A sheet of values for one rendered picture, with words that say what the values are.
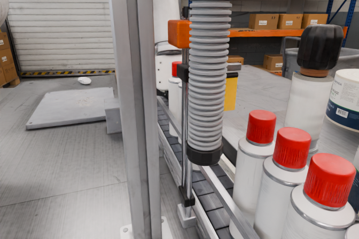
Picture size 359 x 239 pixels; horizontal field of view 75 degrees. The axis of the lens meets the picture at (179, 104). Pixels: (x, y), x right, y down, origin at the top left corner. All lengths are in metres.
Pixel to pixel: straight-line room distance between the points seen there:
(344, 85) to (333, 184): 0.62
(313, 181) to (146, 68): 0.20
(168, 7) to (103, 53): 4.16
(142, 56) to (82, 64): 4.69
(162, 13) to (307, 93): 0.42
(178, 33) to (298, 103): 0.41
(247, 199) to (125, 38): 0.26
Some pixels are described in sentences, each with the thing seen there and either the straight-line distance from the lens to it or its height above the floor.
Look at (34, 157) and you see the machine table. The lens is 0.77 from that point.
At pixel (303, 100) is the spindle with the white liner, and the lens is 0.61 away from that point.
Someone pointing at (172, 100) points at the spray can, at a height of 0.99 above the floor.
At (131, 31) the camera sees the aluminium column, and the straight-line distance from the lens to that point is 0.28.
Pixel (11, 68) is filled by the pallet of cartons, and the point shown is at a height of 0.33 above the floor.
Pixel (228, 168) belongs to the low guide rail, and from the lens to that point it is 0.49.
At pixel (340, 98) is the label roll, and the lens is 0.85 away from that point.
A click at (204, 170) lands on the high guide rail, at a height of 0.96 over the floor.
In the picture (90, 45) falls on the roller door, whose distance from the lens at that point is 4.84.
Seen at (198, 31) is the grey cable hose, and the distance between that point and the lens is 0.18.
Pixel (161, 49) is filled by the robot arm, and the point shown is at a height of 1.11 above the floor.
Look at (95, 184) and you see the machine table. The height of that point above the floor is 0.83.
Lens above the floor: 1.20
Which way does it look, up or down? 22 degrees down
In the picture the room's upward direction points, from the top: straight up
